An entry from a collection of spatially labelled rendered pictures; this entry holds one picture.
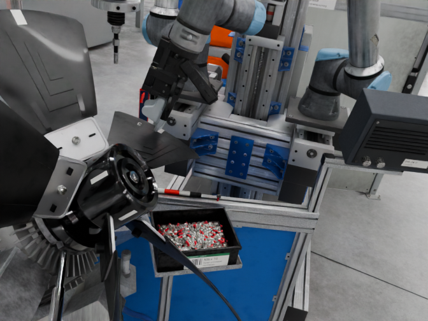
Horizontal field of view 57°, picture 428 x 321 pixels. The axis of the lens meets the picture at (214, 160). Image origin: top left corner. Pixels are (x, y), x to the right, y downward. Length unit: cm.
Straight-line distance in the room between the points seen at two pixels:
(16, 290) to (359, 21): 102
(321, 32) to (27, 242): 217
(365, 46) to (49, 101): 89
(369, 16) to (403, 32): 152
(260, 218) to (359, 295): 120
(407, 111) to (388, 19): 157
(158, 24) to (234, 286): 97
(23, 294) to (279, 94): 125
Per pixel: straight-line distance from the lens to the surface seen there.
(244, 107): 159
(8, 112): 51
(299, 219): 126
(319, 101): 143
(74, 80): 72
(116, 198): 59
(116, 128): 90
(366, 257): 259
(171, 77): 85
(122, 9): 60
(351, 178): 305
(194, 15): 81
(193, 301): 153
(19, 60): 73
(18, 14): 79
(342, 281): 237
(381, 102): 111
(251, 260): 138
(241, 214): 122
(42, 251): 66
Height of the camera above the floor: 158
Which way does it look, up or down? 31 degrees down
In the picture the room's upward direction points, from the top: 9 degrees clockwise
